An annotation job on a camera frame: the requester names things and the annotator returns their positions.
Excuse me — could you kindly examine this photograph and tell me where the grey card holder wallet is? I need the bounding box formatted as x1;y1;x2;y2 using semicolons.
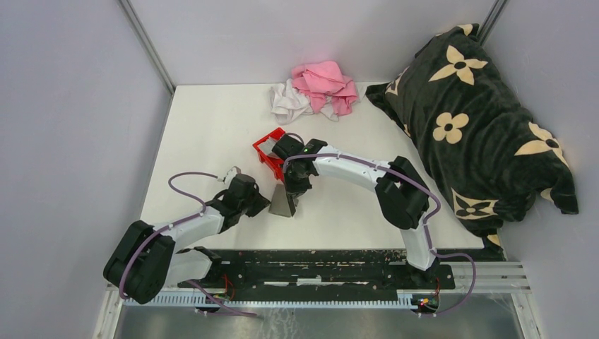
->
268;184;293;218

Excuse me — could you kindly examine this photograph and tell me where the red plastic bin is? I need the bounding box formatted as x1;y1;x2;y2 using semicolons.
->
252;127;286;182

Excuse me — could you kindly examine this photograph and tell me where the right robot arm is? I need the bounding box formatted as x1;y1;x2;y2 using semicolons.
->
267;135;440;288

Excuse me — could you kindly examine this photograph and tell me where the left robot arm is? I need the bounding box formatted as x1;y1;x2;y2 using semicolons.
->
102;173;271;304

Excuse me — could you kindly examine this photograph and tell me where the stack of cards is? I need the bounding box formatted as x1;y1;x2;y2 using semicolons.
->
259;141;276;157

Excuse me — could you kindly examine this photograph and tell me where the white cloth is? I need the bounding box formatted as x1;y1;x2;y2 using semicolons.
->
268;78;339;125

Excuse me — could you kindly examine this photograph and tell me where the pink cloth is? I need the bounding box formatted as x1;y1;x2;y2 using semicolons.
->
291;61;359;117

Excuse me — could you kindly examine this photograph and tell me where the black floral pillow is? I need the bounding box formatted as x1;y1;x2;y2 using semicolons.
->
365;23;579;238

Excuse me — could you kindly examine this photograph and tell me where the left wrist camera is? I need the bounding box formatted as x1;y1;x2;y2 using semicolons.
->
217;166;242;186

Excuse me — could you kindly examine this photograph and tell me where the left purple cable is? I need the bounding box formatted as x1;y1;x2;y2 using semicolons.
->
117;171;259;318

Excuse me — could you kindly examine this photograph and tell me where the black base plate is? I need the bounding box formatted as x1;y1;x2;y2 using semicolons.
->
177;246;456;303

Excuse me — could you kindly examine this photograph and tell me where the aluminium rail frame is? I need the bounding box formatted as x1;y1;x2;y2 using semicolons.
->
92;262;540;338

